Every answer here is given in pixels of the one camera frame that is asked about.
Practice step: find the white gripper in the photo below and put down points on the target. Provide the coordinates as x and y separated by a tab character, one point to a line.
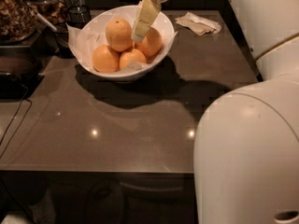
147	13

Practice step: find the orange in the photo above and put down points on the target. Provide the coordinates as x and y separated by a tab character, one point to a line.
105	59
151	43
118	34
132	55

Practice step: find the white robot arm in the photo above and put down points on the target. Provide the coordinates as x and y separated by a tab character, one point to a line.
246	146

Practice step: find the white paper bowl liner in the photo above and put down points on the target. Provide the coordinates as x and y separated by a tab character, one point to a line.
84	42

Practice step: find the white ceramic bowl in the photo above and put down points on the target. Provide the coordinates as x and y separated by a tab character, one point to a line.
93	31

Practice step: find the crumpled paper napkins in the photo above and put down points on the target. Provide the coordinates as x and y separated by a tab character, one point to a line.
198	25

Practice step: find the large glass nut jar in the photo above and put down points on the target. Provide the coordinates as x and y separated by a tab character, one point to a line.
17	22

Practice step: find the white sneaker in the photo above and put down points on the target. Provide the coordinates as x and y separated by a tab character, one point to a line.
43	211

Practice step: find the black wire holder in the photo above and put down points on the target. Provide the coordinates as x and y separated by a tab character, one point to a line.
79	16

